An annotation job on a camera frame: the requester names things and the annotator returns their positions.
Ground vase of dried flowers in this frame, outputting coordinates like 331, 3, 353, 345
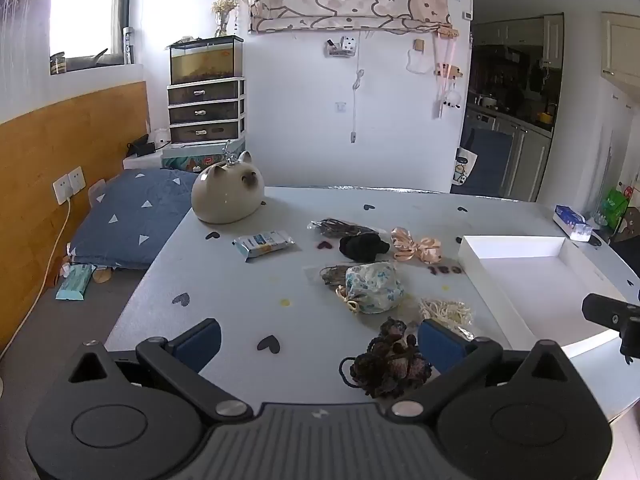
211, 0, 240, 39

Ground black scrunchie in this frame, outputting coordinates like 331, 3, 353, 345
339, 232, 391, 263

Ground pink ribbon bow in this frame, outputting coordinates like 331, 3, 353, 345
391, 227, 444, 265

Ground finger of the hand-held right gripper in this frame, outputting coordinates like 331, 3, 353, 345
582, 292, 640, 361

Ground black electronic device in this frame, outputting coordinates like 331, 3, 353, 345
125, 134, 157, 157

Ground glass fish tank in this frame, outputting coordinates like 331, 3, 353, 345
168, 35, 245, 85

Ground white wall sockets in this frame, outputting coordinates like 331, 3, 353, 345
52, 166, 86, 206

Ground hanging white cable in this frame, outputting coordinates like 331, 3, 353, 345
348, 54, 366, 144

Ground brown hair ties packet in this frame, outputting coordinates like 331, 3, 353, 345
319, 263, 362, 289

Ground wall organizer shelf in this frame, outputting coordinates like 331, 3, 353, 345
327, 35, 359, 59

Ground white cardboard box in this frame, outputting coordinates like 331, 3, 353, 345
458, 234, 640, 361

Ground green bag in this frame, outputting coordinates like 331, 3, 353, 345
597, 187, 631, 227

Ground beige hair ties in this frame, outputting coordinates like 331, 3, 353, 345
334, 285, 362, 315

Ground white tissue pack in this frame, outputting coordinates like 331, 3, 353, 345
232, 230, 296, 262

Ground kitchen base cabinets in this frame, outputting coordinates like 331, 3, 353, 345
465, 108, 553, 203

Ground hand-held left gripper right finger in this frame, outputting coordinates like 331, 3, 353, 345
390, 318, 577, 418

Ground floral fabric scrunchie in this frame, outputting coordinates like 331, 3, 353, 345
345, 261, 406, 315

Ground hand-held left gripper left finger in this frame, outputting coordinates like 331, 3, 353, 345
64, 317, 253, 423

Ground colourful printed box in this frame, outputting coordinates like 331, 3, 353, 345
160, 139, 246, 171

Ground dark yarn scrunchie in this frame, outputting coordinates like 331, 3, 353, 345
339, 317, 434, 399

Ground cream string packet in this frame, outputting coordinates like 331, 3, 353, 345
418, 298, 474, 335

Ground blue triangle-print pillow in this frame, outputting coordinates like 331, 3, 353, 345
67, 168, 202, 269

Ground printed tote bag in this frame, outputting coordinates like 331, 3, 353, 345
453, 147, 479, 187

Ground white power cable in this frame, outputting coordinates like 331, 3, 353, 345
0, 199, 72, 358

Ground blue tissue box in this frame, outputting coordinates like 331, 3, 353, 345
552, 204, 594, 244

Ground cat-shaped ceramic ornament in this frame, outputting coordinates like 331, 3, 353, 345
191, 150, 266, 225

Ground teal packet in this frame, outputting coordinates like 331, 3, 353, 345
54, 263, 94, 302

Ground white plastic drawer unit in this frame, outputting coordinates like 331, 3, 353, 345
166, 78, 247, 145

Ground dark hair ties packet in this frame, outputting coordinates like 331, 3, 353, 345
308, 217, 377, 239

